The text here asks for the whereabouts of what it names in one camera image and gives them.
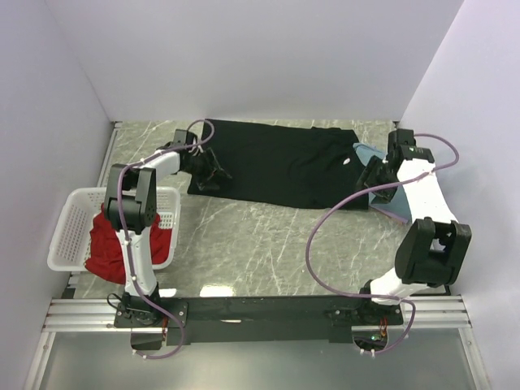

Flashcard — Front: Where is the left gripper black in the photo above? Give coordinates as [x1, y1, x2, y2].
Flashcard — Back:
[182, 148, 231, 191]

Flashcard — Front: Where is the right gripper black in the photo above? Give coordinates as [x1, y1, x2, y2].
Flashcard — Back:
[354, 155, 400, 206]

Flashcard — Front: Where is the black t shirt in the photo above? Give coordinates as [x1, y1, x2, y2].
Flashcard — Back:
[202, 119, 365, 210]

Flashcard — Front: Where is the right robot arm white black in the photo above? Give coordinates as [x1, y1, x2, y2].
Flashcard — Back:
[356, 128, 472, 324]

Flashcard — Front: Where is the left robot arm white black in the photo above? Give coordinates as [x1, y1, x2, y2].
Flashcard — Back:
[103, 130, 232, 327]

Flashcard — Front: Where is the folded blue t shirt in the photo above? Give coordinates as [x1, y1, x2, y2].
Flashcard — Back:
[353, 142, 409, 207]

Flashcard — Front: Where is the folded purple t shirt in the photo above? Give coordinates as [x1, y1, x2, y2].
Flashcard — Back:
[370, 204, 411, 223]

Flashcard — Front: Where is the red t shirt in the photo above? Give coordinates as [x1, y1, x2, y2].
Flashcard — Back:
[84, 203, 172, 285]

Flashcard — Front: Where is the white plastic laundry basket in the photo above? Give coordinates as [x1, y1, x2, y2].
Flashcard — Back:
[47, 187, 181, 272]

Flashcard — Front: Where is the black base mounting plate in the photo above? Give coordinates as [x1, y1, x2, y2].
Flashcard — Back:
[114, 296, 403, 349]

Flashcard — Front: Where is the aluminium rail frame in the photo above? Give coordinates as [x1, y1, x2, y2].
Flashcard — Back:
[24, 295, 491, 389]

